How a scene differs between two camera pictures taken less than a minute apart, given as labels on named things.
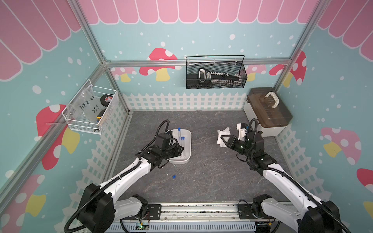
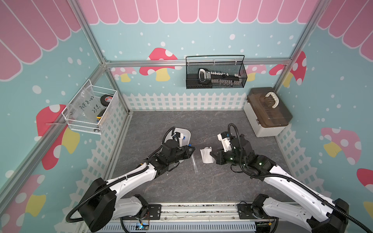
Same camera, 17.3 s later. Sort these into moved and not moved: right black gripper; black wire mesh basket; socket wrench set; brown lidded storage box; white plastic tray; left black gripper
Moved: right black gripper; left black gripper
Not moved: socket wrench set; brown lidded storage box; white plastic tray; black wire mesh basket
